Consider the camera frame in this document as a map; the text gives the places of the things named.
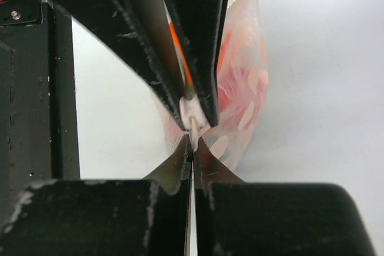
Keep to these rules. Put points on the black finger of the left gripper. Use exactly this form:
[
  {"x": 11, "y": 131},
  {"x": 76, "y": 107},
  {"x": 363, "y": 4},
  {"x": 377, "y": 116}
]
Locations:
[{"x": 137, "y": 31}]

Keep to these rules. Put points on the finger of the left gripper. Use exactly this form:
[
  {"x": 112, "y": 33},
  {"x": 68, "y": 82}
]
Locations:
[{"x": 199, "y": 26}]

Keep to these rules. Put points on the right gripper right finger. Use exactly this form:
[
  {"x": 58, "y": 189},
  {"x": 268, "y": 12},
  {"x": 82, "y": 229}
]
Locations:
[{"x": 234, "y": 217}]

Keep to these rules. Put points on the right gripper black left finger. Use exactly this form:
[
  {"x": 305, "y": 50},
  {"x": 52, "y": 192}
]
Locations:
[{"x": 150, "y": 216}]

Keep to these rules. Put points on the clear dotted zip bag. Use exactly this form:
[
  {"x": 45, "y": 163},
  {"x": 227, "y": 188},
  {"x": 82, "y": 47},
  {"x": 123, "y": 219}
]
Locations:
[{"x": 242, "y": 82}]

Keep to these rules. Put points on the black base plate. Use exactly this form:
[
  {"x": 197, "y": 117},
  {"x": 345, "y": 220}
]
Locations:
[{"x": 38, "y": 106}]

